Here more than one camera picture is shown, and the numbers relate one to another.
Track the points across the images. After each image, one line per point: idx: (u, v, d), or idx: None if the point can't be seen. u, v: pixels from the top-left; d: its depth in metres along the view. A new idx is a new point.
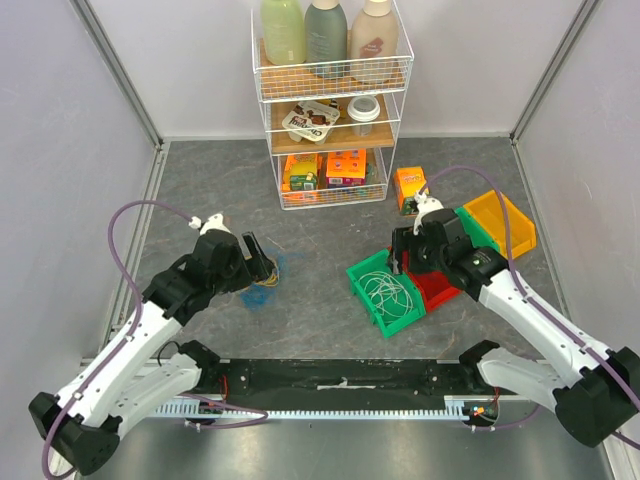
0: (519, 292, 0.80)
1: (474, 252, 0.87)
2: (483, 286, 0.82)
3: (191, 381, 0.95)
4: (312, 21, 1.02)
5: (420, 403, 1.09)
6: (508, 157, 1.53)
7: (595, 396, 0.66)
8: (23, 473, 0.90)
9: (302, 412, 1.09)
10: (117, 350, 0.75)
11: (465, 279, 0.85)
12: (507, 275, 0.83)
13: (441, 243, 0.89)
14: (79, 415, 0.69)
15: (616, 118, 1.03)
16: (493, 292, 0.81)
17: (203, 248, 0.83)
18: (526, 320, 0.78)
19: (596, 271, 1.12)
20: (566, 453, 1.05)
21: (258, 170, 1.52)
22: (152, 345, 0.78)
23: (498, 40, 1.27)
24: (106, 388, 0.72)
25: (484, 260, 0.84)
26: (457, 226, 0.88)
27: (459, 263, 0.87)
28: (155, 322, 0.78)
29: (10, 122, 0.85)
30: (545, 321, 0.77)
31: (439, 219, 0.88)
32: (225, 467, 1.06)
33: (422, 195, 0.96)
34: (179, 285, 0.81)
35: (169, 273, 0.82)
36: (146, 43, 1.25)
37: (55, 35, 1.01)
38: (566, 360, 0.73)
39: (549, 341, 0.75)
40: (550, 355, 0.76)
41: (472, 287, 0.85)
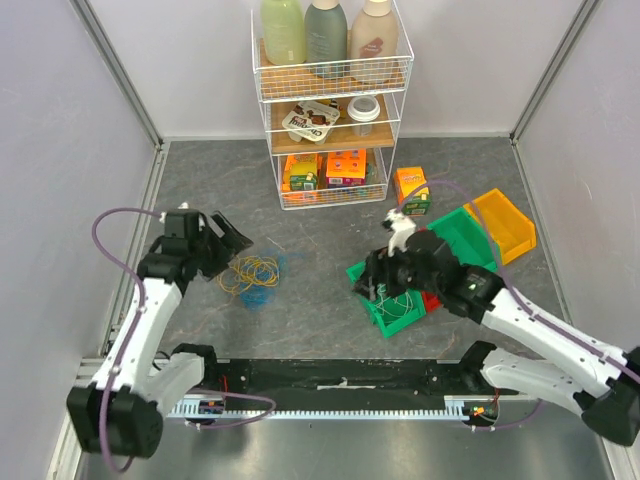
0: (524, 311, 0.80)
1: (466, 274, 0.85)
2: (487, 312, 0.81)
3: (195, 374, 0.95)
4: (312, 21, 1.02)
5: (420, 403, 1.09)
6: (508, 157, 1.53)
7: (631, 412, 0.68)
8: (23, 472, 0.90)
9: (302, 412, 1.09)
10: (135, 323, 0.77)
11: (465, 306, 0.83)
12: (505, 292, 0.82)
13: (432, 270, 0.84)
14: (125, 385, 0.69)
15: (616, 118, 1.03)
16: (498, 316, 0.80)
17: (170, 222, 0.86)
18: (536, 337, 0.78)
19: (596, 271, 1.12)
20: (566, 453, 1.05)
21: (258, 170, 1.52)
22: (163, 313, 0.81)
23: (499, 40, 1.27)
24: (139, 354, 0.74)
25: (480, 283, 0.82)
26: (447, 252, 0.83)
27: (454, 291, 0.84)
28: (160, 290, 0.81)
29: (10, 122, 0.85)
30: (558, 336, 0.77)
31: (426, 248, 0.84)
32: (225, 466, 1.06)
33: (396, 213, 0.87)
34: (163, 259, 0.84)
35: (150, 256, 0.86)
36: (146, 42, 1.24)
37: (55, 34, 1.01)
38: (588, 372, 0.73)
39: (565, 356, 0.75)
40: (568, 367, 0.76)
41: (473, 313, 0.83)
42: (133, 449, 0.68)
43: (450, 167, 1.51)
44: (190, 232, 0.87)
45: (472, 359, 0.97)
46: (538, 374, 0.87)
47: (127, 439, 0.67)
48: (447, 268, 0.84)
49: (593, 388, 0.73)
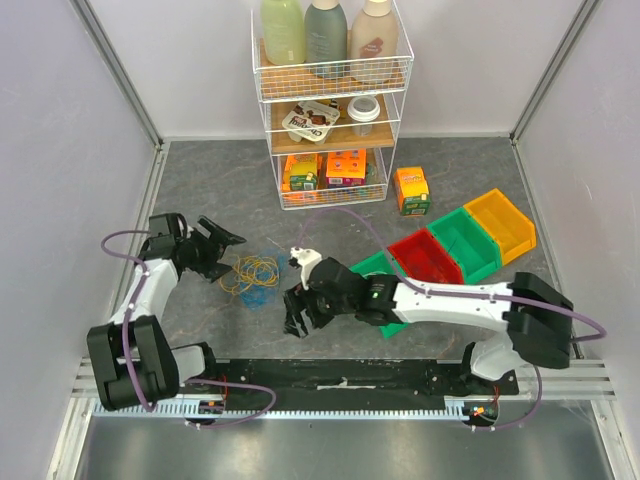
0: (421, 293, 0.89)
1: (371, 285, 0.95)
2: (395, 310, 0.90)
3: (201, 365, 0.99)
4: (312, 21, 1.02)
5: (420, 403, 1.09)
6: (508, 157, 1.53)
7: (533, 333, 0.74)
8: (24, 472, 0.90)
9: (302, 412, 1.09)
10: (141, 281, 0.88)
11: (380, 314, 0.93)
12: (403, 286, 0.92)
13: (341, 295, 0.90)
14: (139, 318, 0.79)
15: (616, 119, 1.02)
16: (403, 308, 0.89)
17: (155, 222, 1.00)
18: (439, 310, 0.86)
19: (596, 272, 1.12)
20: (565, 453, 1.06)
21: (258, 170, 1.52)
22: (164, 279, 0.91)
23: (498, 40, 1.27)
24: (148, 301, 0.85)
25: (381, 289, 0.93)
26: (347, 274, 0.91)
27: (366, 304, 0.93)
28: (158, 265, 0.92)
29: (10, 122, 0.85)
30: (455, 298, 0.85)
31: (326, 275, 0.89)
32: (225, 466, 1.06)
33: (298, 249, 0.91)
34: (156, 250, 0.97)
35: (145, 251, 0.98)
36: (146, 43, 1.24)
37: (55, 34, 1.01)
38: (487, 316, 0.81)
39: (464, 311, 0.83)
40: (478, 321, 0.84)
41: (389, 317, 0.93)
42: (152, 382, 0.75)
43: (450, 167, 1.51)
44: (174, 228, 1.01)
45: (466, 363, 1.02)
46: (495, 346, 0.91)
47: (148, 370, 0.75)
48: (354, 288, 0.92)
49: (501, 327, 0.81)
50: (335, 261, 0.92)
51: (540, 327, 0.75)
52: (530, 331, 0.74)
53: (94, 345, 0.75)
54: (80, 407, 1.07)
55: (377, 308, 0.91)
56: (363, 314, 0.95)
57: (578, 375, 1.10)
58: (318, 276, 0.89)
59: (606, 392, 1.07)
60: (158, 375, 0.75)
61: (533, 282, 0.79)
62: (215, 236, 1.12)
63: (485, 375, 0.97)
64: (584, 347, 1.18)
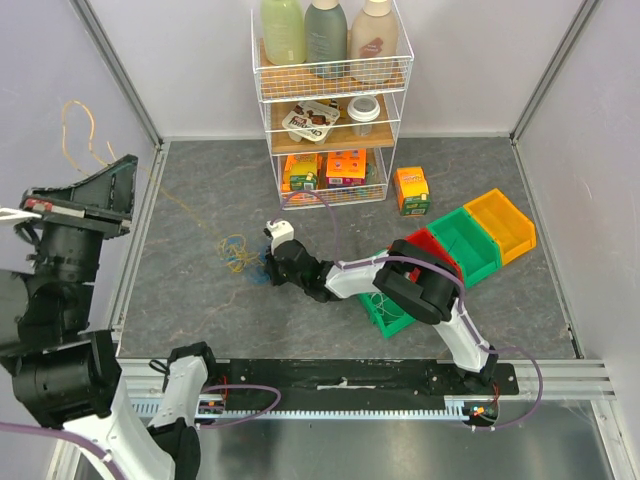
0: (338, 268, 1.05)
1: (320, 269, 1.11)
2: (329, 285, 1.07)
3: (203, 371, 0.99)
4: (312, 21, 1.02)
5: (420, 403, 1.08)
6: (508, 157, 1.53)
7: (394, 287, 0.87)
8: (24, 473, 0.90)
9: (302, 412, 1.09)
10: (114, 467, 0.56)
11: (323, 293, 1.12)
12: (335, 267, 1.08)
13: (296, 271, 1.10)
14: None
15: (616, 119, 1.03)
16: (330, 283, 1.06)
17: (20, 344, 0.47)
18: (348, 279, 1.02)
19: (596, 271, 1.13)
20: (565, 452, 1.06)
21: (258, 170, 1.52)
22: (125, 421, 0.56)
23: (498, 40, 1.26)
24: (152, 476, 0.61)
25: (323, 275, 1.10)
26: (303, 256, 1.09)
27: (315, 283, 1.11)
28: (109, 425, 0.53)
29: (10, 122, 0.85)
30: (357, 271, 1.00)
31: (289, 256, 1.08)
32: (224, 467, 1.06)
33: (271, 224, 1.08)
34: (55, 374, 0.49)
35: (22, 383, 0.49)
36: (146, 43, 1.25)
37: (54, 35, 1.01)
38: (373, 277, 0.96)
39: (360, 277, 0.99)
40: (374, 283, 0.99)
41: (330, 296, 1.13)
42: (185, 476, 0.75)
43: (450, 167, 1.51)
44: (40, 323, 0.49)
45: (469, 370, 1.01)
46: (445, 331, 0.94)
47: None
48: (307, 268, 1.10)
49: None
50: (299, 247, 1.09)
51: (404, 282, 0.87)
52: (391, 286, 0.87)
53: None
54: None
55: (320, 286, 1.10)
56: (308, 292, 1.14)
57: (578, 375, 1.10)
58: (281, 252, 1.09)
59: (606, 392, 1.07)
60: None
61: (404, 242, 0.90)
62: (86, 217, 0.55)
63: (468, 367, 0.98)
64: (584, 347, 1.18)
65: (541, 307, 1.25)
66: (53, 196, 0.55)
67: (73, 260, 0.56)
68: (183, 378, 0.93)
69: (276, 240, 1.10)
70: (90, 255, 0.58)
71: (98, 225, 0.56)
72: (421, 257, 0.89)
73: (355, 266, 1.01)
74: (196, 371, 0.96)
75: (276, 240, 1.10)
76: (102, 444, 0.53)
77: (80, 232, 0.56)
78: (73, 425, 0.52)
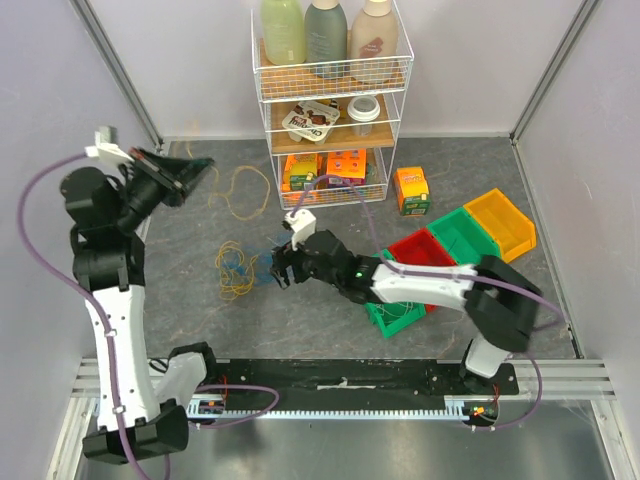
0: (394, 272, 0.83)
1: (358, 263, 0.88)
2: (373, 289, 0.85)
3: (200, 366, 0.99)
4: (312, 21, 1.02)
5: (420, 403, 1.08)
6: (508, 157, 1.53)
7: (488, 312, 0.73)
8: (24, 473, 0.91)
9: (303, 412, 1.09)
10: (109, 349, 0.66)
11: (364, 296, 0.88)
12: (383, 265, 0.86)
13: (330, 267, 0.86)
14: (140, 417, 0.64)
15: (616, 119, 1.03)
16: (383, 289, 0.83)
17: (80, 213, 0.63)
18: (411, 289, 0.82)
19: (596, 271, 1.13)
20: (565, 452, 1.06)
21: (258, 170, 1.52)
22: (136, 322, 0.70)
23: (499, 39, 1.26)
24: (138, 380, 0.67)
25: (368, 269, 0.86)
26: (341, 248, 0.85)
27: (353, 285, 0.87)
28: (124, 307, 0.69)
29: (11, 122, 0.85)
30: (422, 278, 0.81)
31: (323, 249, 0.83)
32: (226, 466, 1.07)
33: (289, 215, 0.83)
34: (104, 258, 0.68)
35: (80, 263, 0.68)
36: (147, 42, 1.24)
37: (55, 36, 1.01)
38: (453, 296, 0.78)
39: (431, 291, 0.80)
40: (443, 300, 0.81)
41: (372, 298, 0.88)
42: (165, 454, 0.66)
43: (450, 166, 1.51)
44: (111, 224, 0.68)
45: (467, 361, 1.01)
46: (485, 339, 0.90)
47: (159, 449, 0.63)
48: (343, 263, 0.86)
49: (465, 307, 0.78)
50: (335, 237, 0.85)
51: (498, 307, 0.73)
52: (486, 310, 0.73)
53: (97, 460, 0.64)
54: (81, 407, 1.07)
55: (360, 288, 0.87)
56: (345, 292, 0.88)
57: (579, 375, 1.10)
58: (313, 245, 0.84)
59: (606, 392, 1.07)
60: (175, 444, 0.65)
61: (501, 261, 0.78)
62: (160, 172, 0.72)
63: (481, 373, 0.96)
64: (584, 347, 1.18)
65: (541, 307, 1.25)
66: (147, 155, 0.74)
67: (140, 197, 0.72)
68: (180, 369, 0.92)
69: (297, 236, 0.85)
70: (151, 199, 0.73)
71: (161, 178, 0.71)
72: (512, 280, 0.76)
73: (422, 276, 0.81)
74: (194, 365, 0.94)
75: (298, 236, 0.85)
76: (113, 321, 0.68)
77: (147, 181, 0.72)
78: (101, 297, 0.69)
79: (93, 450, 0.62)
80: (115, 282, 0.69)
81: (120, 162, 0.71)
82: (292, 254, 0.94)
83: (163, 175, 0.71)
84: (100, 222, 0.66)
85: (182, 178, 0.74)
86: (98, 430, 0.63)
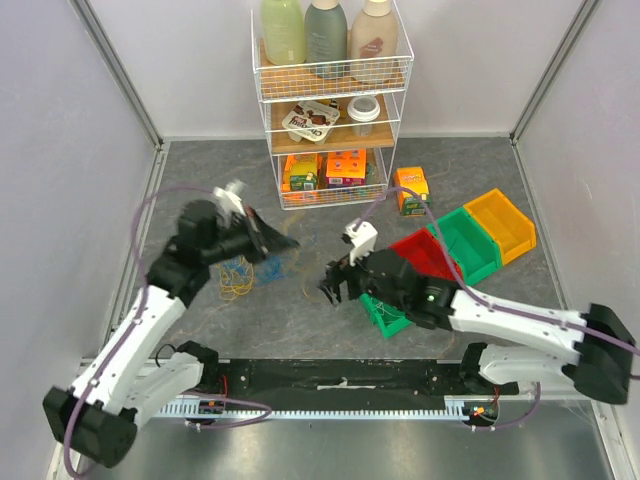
0: (482, 305, 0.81)
1: (424, 286, 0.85)
2: (451, 317, 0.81)
3: (193, 379, 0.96)
4: (312, 21, 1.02)
5: (419, 403, 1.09)
6: (508, 157, 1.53)
7: (605, 369, 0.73)
8: (22, 473, 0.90)
9: (303, 412, 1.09)
10: (126, 332, 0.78)
11: (432, 318, 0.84)
12: (461, 293, 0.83)
13: (397, 289, 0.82)
14: (98, 401, 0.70)
15: (616, 119, 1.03)
16: (464, 318, 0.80)
17: (189, 229, 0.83)
18: (503, 326, 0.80)
19: (597, 271, 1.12)
20: (565, 452, 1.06)
21: (258, 170, 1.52)
22: (157, 330, 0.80)
23: (499, 39, 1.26)
24: (122, 372, 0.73)
25: (440, 292, 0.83)
26: (410, 269, 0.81)
27: (419, 306, 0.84)
28: (161, 310, 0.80)
29: (10, 122, 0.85)
30: (520, 319, 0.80)
31: (390, 271, 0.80)
32: (225, 467, 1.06)
33: (351, 228, 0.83)
34: (175, 268, 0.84)
35: (160, 263, 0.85)
36: (147, 42, 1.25)
37: (55, 36, 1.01)
38: (558, 344, 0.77)
39: (532, 335, 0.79)
40: (538, 343, 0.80)
41: (442, 323, 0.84)
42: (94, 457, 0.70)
43: (450, 167, 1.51)
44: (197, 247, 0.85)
45: (469, 363, 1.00)
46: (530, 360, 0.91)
47: (93, 445, 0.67)
48: (410, 285, 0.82)
49: (570, 357, 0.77)
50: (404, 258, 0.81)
51: (612, 363, 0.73)
52: (602, 365, 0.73)
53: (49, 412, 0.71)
54: None
55: (430, 311, 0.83)
56: (413, 317, 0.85)
57: None
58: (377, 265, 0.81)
59: None
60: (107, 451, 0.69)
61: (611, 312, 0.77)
62: (255, 233, 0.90)
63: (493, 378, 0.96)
64: None
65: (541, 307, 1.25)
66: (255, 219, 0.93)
67: (231, 244, 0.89)
68: (172, 373, 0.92)
69: (358, 249, 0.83)
70: (238, 250, 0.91)
71: (252, 236, 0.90)
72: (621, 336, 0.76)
73: (516, 314, 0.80)
74: (186, 373, 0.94)
75: (359, 249, 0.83)
76: (144, 315, 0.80)
77: (243, 236, 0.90)
78: (154, 294, 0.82)
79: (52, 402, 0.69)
80: (170, 287, 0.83)
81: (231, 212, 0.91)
82: (351, 270, 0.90)
83: (259, 236, 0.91)
84: (193, 243, 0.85)
85: (270, 246, 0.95)
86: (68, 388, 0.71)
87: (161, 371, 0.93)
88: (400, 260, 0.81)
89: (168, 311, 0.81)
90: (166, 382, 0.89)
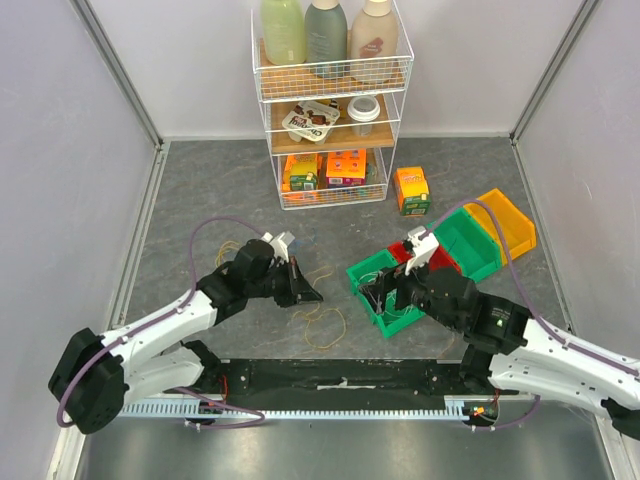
0: (557, 342, 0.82)
1: (488, 309, 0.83)
2: (521, 347, 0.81)
3: (188, 378, 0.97)
4: (312, 21, 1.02)
5: (420, 403, 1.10)
6: (508, 157, 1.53)
7: None
8: (22, 473, 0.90)
9: (303, 412, 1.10)
10: (166, 314, 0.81)
11: (494, 343, 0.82)
12: (532, 322, 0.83)
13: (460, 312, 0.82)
14: (119, 356, 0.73)
15: (616, 119, 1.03)
16: (533, 351, 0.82)
17: (249, 263, 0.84)
18: (570, 365, 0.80)
19: (597, 271, 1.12)
20: (566, 453, 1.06)
21: (258, 170, 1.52)
22: (191, 326, 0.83)
23: (499, 40, 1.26)
24: (150, 342, 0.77)
25: (507, 318, 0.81)
26: (472, 292, 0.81)
27: (483, 330, 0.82)
28: (201, 313, 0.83)
29: (10, 121, 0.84)
30: (591, 361, 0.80)
31: (457, 293, 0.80)
32: (225, 467, 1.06)
33: (413, 236, 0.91)
34: (222, 289, 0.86)
35: (210, 280, 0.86)
36: (147, 42, 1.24)
37: (55, 36, 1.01)
38: (629, 393, 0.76)
39: (601, 379, 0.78)
40: (606, 388, 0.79)
41: (503, 348, 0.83)
42: (73, 416, 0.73)
43: (450, 167, 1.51)
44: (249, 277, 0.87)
45: (472, 365, 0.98)
46: (553, 382, 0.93)
47: (83, 401, 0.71)
48: (473, 307, 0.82)
49: (638, 407, 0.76)
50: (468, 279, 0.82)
51: None
52: None
53: (68, 347, 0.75)
54: None
55: (494, 337, 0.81)
56: (475, 340, 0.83)
57: None
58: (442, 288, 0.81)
59: None
60: (90, 414, 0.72)
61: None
62: (292, 281, 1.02)
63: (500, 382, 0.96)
64: None
65: (541, 307, 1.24)
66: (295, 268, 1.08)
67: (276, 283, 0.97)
68: (172, 364, 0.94)
69: (417, 258, 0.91)
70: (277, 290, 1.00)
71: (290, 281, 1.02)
72: None
73: (588, 356, 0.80)
74: (184, 369, 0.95)
75: (418, 258, 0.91)
76: (186, 309, 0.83)
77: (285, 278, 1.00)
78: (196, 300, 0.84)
79: (79, 341, 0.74)
80: (212, 301, 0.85)
81: (278, 256, 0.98)
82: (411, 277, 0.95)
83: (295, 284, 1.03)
84: (247, 275, 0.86)
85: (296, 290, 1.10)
86: (97, 335, 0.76)
87: (164, 358, 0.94)
88: (458, 280, 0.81)
89: (206, 316, 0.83)
90: (163, 372, 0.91)
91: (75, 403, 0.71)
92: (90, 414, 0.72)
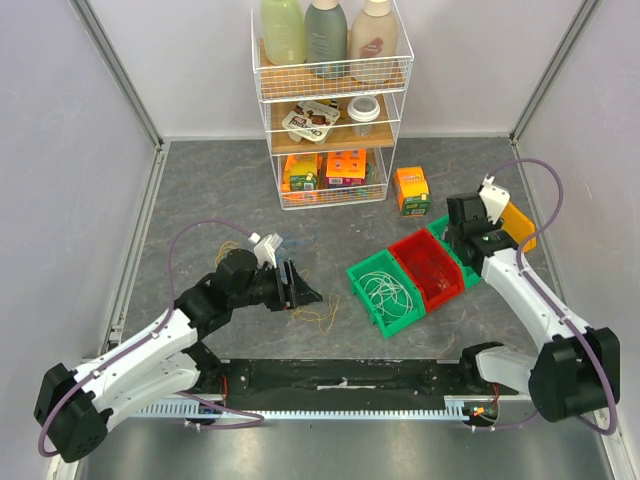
0: (516, 267, 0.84)
1: (488, 230, 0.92)
2: (485, 258, 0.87)
3: (187, 381, 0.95)
4: (312, 21, 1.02)
5: (420, 403, 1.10)
6: (508, 157, 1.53)
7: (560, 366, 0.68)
8: (21, 473, 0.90)
9: (303, 412, 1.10)
10: (141, 341, 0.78)
11: (471, 252, 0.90)
12: (512, 252, 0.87)
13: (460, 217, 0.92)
14: (91, 392, 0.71)
15: (615, 119, 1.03)
16: (493, 264, 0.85)
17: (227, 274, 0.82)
18: (515, 288, 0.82)
19: (596, 270, 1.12)
20: (565, 453, 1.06)
21: (258, 170, 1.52)
22: (168, 350, 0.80)
23: (499, 40, 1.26)
24: (122, 374, 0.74)
25: (495, 238, 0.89)
26: (478, 207, 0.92)
27: (470, 238, 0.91)
28: (176, 329, 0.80)
29: (11, 121, 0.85)
30: (534, 293, 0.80)
31: (461, 198, 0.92)
32: (225, 467, 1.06)
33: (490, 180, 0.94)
34: (202, 304, 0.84)
35: (191, 293, 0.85)
36: (147, 42, 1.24)
37: (55, 35, 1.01)
38: (542, 326, 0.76)
39: (531, 308, 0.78)
40: (531, 322, 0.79)
41: (476, 262, 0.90)
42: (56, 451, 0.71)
43: (450, 167, 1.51)
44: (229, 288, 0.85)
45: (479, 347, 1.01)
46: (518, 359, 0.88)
47: (60, 438, 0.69)
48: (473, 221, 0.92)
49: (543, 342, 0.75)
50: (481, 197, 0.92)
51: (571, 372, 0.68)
52: (560, 361, 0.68)
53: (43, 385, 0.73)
54: None
55: (474, 244, 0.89)
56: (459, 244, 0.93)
57: None
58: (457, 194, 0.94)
59: None
60: (71, 446, 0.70)
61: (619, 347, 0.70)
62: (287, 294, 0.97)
63: (483, 359, 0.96)
64: None
65: None
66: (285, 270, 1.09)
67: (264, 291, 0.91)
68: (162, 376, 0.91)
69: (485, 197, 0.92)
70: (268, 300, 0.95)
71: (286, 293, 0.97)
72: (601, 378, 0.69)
73: (533, 288, 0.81)
74: (176, 380, 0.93)
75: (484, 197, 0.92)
76: (160, 333, 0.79)
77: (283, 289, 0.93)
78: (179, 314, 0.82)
79: (53, 377, 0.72)
80: (193, 317, 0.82)
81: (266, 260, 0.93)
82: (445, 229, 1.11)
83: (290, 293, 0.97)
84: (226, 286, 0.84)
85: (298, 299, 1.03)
86: (70, 370, 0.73)
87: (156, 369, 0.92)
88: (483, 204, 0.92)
89: (182, 338, 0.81)
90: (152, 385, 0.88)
91: (55, 439, 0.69)
92: (71, 447, 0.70)
